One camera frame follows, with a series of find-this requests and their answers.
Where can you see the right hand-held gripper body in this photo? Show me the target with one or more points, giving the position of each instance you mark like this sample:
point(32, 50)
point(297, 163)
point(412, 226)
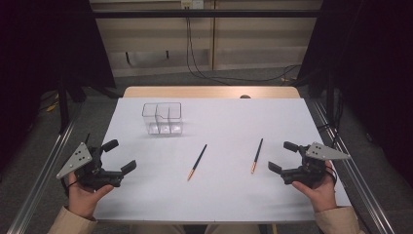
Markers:
point(324, 151)

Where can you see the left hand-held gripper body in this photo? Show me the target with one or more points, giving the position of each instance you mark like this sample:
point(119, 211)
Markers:
point(79, 159)

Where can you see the black pencil with orange tip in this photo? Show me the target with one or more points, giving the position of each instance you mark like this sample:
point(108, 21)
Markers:
point(197, 162)
point(256, 156)

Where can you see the clear plastic pen holder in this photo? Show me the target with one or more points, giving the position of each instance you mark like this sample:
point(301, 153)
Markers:
point(168, 113)

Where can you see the person's left hand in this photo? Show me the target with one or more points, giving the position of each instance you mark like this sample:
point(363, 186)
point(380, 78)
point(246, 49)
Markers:
point(82, 201)

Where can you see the person's right hand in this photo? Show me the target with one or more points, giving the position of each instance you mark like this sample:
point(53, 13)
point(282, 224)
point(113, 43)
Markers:
point(321, 198)

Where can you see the small black floor item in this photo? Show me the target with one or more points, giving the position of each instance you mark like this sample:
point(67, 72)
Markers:
point(87, 137)

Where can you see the black metal stand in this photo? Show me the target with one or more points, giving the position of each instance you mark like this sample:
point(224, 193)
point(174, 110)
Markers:
point(330, 97)
point(63, 107)

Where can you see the white table mat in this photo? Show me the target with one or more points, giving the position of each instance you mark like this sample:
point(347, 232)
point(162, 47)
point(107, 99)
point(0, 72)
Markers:
point(227, 130)

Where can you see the dark round table grommet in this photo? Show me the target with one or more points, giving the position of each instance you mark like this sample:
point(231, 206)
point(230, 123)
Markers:
point(245, 96)

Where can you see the wooden table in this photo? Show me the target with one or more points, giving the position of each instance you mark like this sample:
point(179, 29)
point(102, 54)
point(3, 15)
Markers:
point(211, 92)

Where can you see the dark curtain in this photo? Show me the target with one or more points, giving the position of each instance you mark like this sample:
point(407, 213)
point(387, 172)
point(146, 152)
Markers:
point(39, 48)
point(373, 65)

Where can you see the black horizontal metal bar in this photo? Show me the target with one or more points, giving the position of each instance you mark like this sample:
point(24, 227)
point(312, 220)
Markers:
point(227, 13)

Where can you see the aluminium floor rail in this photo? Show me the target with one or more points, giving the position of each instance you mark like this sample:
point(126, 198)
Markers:
point(42, 175)
point(363, 185)

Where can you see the white wall socket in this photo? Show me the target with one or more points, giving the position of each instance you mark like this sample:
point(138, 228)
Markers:
point(192, 4)

